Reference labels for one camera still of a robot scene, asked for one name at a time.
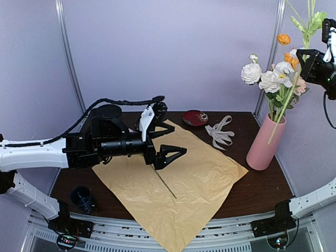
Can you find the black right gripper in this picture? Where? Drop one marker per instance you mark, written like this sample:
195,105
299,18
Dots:
308,72

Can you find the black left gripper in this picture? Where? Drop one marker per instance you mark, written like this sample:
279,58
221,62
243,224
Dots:
159,160

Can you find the orange flower stem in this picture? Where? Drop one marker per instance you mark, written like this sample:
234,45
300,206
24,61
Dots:
289,55

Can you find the lilac pink flower stem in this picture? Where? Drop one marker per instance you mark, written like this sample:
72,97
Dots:
164,183

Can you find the grey printed ribbon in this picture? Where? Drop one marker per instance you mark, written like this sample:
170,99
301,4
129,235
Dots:
221,138

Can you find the orange yellow wrapping paper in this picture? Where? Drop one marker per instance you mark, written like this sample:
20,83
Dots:
173,204

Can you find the white blue flower stem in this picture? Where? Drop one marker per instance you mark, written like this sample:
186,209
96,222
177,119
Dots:
282,71

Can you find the light pink rose stem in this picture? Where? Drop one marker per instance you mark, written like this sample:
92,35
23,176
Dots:
300,89

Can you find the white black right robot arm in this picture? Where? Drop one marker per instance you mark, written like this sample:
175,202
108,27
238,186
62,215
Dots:
323,196

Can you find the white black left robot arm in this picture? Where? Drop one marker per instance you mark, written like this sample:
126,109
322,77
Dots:
102,136

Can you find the pink cylindrical vase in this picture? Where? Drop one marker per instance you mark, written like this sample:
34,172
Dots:
261,153

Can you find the dark blue cup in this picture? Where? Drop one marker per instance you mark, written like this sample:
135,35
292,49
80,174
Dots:
83,199

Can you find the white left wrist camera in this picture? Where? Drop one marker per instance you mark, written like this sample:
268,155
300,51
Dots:
152,113

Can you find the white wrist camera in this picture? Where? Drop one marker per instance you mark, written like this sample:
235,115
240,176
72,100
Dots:
152,113
328,37

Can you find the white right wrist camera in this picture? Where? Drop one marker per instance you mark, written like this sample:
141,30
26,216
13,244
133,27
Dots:
328,37

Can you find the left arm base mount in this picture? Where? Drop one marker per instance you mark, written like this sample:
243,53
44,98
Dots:
69,229

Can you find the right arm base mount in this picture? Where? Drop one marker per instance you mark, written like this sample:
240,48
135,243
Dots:
275,231

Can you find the left aluminium frame post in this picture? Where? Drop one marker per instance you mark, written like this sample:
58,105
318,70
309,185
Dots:
68,55

